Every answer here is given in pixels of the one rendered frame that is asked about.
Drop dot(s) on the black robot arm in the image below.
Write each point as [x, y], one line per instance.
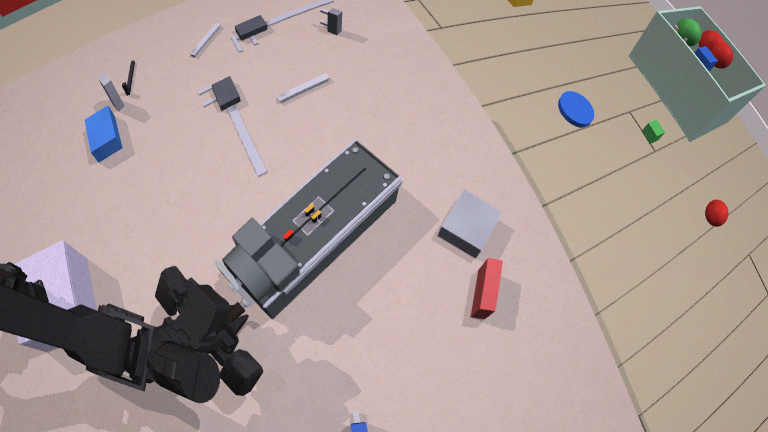
[102, 341]

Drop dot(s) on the red rectangular block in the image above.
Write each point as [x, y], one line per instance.
[486, 291]

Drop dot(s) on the blue rectangular block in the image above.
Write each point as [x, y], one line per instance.
[103, 134]

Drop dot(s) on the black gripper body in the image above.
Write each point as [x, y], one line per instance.
[240, 370]

